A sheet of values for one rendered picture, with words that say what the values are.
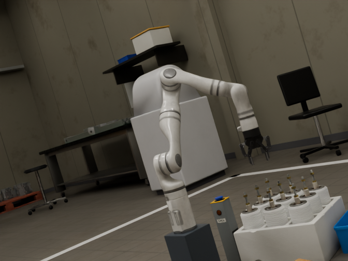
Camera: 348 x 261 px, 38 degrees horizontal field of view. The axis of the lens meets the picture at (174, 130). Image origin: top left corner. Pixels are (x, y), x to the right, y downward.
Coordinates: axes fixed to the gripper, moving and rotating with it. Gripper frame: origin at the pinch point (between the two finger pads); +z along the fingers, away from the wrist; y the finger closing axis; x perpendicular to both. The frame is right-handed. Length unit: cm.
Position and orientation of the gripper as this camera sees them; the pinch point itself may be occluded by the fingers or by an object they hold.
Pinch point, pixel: (259, 159)
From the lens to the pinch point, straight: 227.7
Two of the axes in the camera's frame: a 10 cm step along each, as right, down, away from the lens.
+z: 2.9, 9.6, 0.2
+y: 9.6, -2.9, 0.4
